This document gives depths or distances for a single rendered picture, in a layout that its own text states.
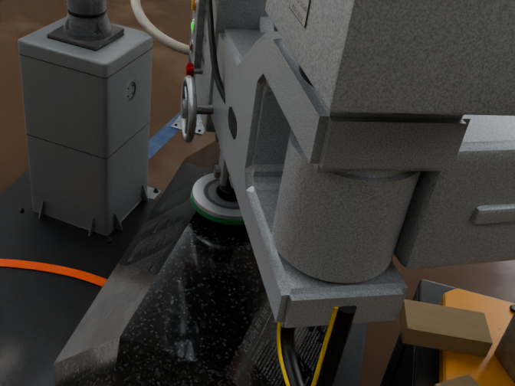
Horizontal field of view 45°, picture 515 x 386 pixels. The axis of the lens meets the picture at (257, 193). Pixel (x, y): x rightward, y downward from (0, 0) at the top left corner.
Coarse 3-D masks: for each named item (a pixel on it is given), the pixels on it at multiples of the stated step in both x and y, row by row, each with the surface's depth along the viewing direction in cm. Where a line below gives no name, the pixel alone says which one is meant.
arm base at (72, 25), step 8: (72, 16) 243; (80, 16) 242; (88, 16) 242; (96, 16) 244; (104, 16) 248; (64, 24) 248; (72, 24) 244; (80, 24) 243; (88, 24) 244; (96, 24) 245; (104, 24) 248; (64, 32) 249; (72, 32) 245; (80, 32) 244; (88, 32) 245; (96, 32) 247; (104, 32) 248; (80, 40) 246; (88, 40) 246; (96, 40) 247
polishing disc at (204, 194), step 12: (204, 180) 174; (216, 180) 174; (192, 192) 168; (204, 192) 169; (204, 204) 164; (216, 204) 165; (228, 204) 166; (216, 216) 162; (228, 216) 162; (240, 216) 162
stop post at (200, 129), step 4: (180, 116) 384; (176, 120) 379; (180, 120) 380; (196, 120) 373; (200, 120) 383; (172, 124) 375; (176, 124) 374; (180, 124) 376; (196, 124) 376; (200, 124) 379; (176, 128) 372; (180, 128) 372; (196, 128) 375; (200, 128) 375; (204, 128) 376; (196, 132) 371; (200, 132) 371
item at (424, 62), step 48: (288, 0) 76; (336, 0) 60; (384, 0) 57; (432, 0) 58; (480, 0) 59; (336, 48) 61; (384, 48) 60; (432, 48) 61; (480, 48) 62; (336, 96) 62; (384, 96) 63; (432, 96) 64; (480, 96) 66
